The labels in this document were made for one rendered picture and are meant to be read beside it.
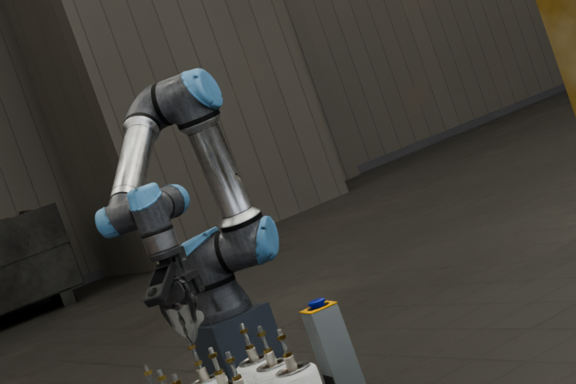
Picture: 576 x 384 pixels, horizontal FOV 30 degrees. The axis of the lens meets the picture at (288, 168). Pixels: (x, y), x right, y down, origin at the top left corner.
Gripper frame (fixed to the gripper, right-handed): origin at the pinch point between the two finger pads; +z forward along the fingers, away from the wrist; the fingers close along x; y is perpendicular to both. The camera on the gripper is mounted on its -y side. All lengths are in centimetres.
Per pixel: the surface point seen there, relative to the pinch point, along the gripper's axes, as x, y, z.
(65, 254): 375, 400, -5
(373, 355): 4, 86, 35
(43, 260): 386, 388, -6
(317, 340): -21.0, 16.6, 10.8
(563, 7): -139, -174, -37
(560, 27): -138, -174, -37
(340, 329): -25.9, 19.7, 10.2
